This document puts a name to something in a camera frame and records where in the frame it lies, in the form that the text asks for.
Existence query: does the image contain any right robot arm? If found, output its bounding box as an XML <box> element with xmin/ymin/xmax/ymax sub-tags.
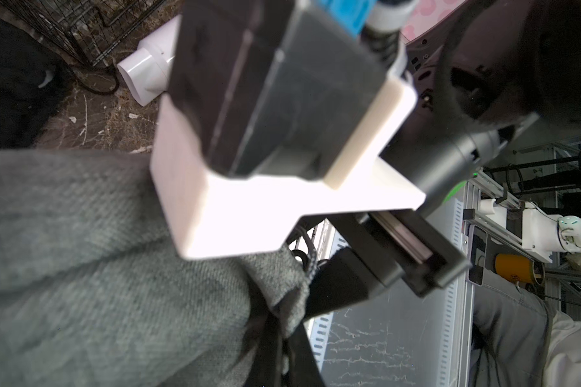
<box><xmin>305</xmin><ymin>1</ymin><xmax>581</xmax><ymax>318</ymax></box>

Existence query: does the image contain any grey hair dryer pouch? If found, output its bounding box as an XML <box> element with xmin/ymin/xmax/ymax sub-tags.
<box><xmin>0</xmin><ymin>149</ymin><xmax>309</xmax><ymax>386</ymax></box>

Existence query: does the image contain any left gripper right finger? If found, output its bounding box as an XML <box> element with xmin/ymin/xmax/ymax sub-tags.
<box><xmin>287</xmin><ymin>323</ymin><xmax>325</xmax><ymax>387</ymax></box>

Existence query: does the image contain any black pouch at back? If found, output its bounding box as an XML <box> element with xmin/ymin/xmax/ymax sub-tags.
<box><xmin>0</xmin><ymin>19</ymin><xmax>73</xmax><ymax>149</ymax></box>

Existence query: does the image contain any white hair dryer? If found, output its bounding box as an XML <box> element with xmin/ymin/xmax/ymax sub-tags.
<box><xmin>116</xmin><ymin>15</ymin><xmax>182</xmax><ymax>106</ymax></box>

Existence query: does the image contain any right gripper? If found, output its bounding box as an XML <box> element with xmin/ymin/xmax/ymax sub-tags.
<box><xmin>305</xmin><ymin>210</ymin><xmax>471</xmax><ymax>319</ymax></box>

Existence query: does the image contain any black wire basket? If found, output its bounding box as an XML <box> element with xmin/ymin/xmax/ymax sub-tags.
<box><xmin>0</xmin><ymin>0</ymin><xmax>164</xmax><ymax>96</ymax></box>

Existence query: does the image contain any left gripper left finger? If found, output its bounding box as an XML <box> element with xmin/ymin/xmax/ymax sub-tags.
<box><xmin>244</xmin><ymin>313</ymin><xmax>283</xmax><ymax>387</ymax></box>

